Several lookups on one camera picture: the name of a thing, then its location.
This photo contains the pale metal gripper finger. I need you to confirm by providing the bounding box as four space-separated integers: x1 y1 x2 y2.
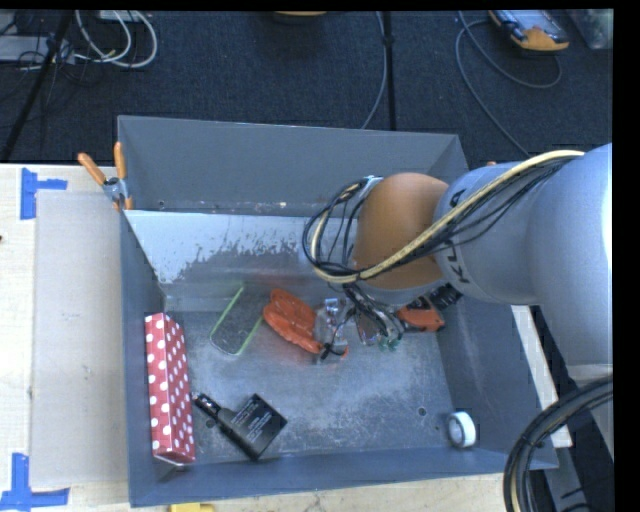
314 298 335 352
332 298 351 360

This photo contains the orange ridged toy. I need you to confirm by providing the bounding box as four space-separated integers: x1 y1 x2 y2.
262 288 350 359

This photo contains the grey metal bin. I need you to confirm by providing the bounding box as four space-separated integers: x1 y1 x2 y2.
115 114 561 509

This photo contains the clear case with green rim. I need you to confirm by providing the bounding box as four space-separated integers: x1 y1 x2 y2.
208 284 265 358

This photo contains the black power adapter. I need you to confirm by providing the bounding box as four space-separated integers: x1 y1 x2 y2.
192 392 289 462

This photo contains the white tape roll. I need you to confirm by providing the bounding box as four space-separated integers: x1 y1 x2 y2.
446 410 477 450

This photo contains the red box with white dots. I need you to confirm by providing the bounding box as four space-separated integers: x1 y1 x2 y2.
143 312 197 467

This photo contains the pale wood board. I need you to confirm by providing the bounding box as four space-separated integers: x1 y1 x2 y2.
27 189 132 494

